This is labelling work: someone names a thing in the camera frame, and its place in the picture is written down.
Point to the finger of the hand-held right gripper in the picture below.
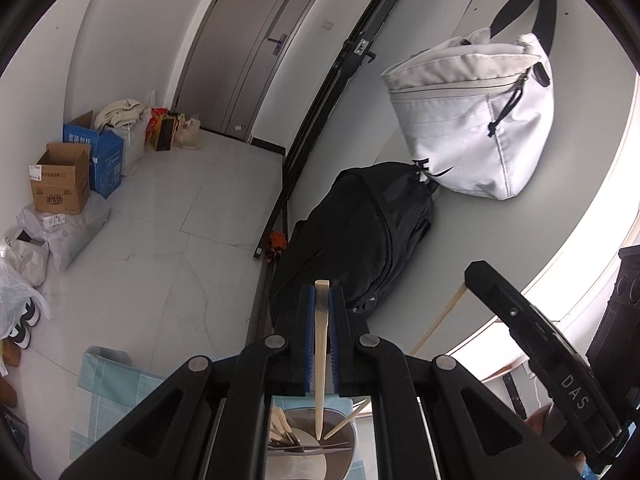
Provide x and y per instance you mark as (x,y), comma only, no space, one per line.
(492,287)

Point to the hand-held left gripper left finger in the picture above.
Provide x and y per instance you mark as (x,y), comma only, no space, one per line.
(310,350)

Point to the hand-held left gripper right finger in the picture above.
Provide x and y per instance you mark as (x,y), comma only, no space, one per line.
(335,360)

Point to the white grey utensil holder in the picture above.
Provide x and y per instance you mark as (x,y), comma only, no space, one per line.
(310,465)

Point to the white shoulder bag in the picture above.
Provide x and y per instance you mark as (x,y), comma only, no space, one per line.
(465,120)

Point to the person's right hand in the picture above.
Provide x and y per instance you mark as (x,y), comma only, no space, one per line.
(545,422)

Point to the orange black tool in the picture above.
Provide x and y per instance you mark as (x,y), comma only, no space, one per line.
(276,245)

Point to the black backpack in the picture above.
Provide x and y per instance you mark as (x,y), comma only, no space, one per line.
(360,230)

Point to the large grey parcel bag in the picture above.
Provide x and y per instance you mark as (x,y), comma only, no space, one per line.
(75,235)

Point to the yellow red paper bag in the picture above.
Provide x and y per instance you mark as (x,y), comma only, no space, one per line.
(161,132)

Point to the blue cardboard box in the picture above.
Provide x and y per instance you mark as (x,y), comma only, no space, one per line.
(105,165)

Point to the black white sneaker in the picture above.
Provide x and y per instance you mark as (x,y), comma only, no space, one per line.
(20,335)
(31,312)

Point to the clear plastic bag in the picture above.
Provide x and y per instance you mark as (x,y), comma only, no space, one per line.
(17,295)

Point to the white parcel bag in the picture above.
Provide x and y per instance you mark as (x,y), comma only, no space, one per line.
(25,260)

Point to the brown cardboard box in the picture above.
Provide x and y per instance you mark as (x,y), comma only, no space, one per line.
(60,185)

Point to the beige folded cloth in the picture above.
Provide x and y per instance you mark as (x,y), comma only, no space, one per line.
(120,112)

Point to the small grey parcel bag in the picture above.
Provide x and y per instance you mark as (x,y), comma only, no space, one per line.
(32,222)

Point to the grey door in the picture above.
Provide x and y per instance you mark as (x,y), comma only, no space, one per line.
(240,50)

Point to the black metal frame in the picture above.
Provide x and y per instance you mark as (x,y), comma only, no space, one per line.
(345,60)

